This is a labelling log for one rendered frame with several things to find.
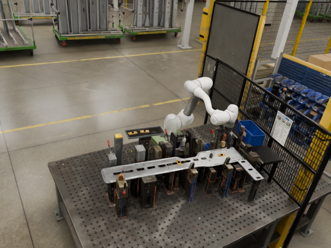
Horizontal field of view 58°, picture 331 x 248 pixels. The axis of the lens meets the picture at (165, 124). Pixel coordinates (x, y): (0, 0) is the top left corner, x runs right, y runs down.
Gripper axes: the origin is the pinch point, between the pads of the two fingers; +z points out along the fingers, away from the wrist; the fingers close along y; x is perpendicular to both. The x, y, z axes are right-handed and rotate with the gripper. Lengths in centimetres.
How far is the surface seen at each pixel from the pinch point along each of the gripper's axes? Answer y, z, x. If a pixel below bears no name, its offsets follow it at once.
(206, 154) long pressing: -4.6, 13.8, -14.7
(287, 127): 17, -21, 54
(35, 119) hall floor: -283, 113, -172
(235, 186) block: 22.9, 36.4, 6.3
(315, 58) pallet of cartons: -240, 11, 370
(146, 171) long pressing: 5, 14, -80
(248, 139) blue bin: -6.1, 5.2, 34.3
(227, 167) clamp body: 22.0, 10.1, -8.4
